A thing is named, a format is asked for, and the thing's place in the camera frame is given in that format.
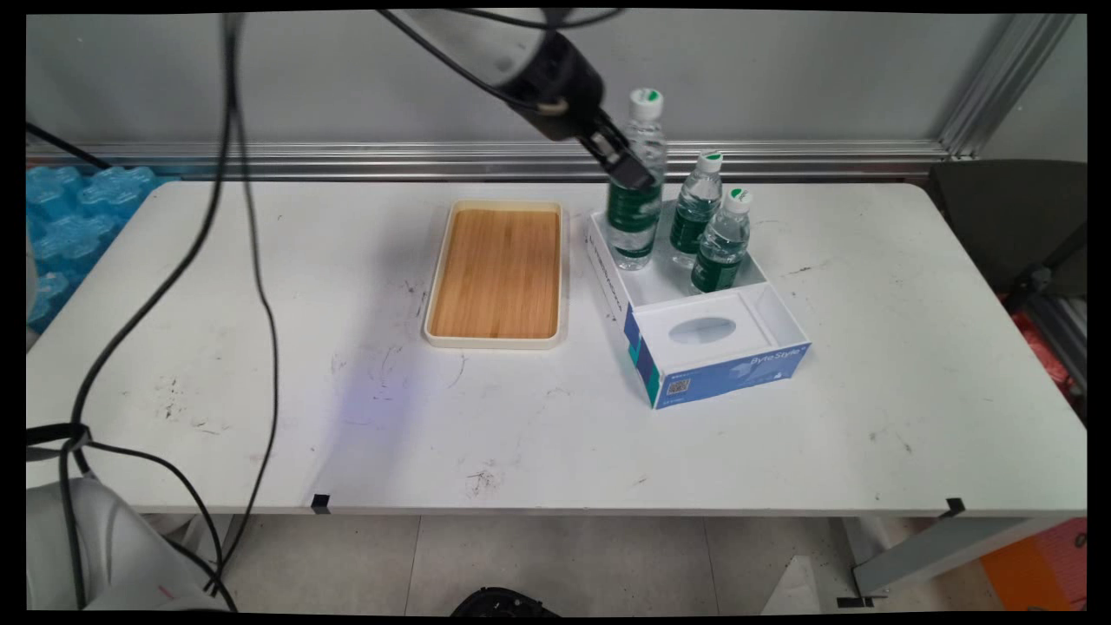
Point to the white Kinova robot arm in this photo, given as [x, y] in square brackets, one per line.
[104, 547]

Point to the slanted aluminium frame post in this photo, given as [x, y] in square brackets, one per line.
[998, 87]

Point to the white and blue cardboard box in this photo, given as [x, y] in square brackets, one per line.
[694, 334]

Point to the bamboo tray with white rim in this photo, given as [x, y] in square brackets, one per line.
[496, 276]

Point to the horizontal aluminium frame rail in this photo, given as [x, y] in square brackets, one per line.
[781, 161]

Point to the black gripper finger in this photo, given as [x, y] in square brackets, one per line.
[592, 146]
[629, 165]

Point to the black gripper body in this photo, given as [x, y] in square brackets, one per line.
[560, 87]

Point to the blue wrapped bottle pack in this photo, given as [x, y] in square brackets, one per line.
[74, 234]

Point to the red patterned bag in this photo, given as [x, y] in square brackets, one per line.
[1041, 356]

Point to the black tape piece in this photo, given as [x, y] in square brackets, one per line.
[320, 502]
[954, 507]

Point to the dark grey chair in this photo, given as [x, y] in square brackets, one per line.
[1007, 221]

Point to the grey table leg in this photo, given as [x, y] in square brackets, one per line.
[195, 538]
[937, 547]

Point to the black round object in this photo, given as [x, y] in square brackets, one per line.
[503, 603]

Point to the orange box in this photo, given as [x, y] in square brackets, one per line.
[1041, 569]

